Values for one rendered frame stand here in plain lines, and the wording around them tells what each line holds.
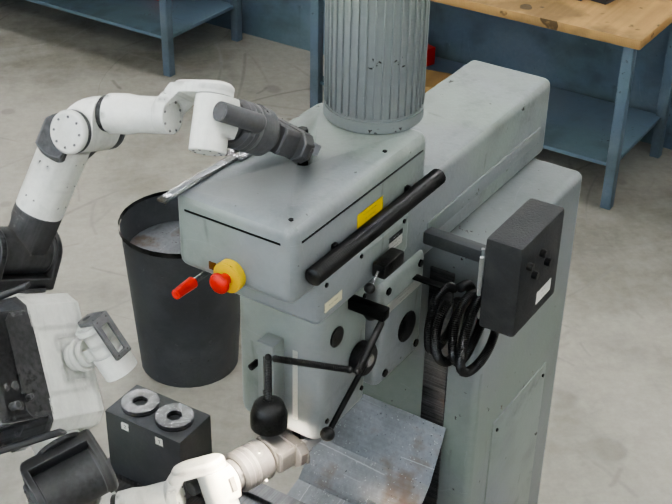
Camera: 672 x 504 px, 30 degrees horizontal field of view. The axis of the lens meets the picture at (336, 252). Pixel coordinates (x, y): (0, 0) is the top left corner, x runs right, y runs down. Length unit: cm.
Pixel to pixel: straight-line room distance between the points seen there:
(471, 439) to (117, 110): 123
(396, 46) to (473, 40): 471
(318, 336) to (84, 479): 50
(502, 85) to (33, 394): 135
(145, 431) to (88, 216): 312
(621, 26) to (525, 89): 292
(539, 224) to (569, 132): 384
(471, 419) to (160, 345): 204
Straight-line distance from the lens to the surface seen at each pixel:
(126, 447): 303
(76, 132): 223
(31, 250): 237
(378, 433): 306
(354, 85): 240
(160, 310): 463
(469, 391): 289
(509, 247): 242
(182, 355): 474
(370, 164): 232
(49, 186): 231
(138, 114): 219
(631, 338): 526
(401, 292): 259
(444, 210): 267
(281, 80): 729
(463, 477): 305
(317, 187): 224
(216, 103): 210
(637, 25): 591
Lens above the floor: 297
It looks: 32 degrees down
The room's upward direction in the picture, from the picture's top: 1 degrees clockwise
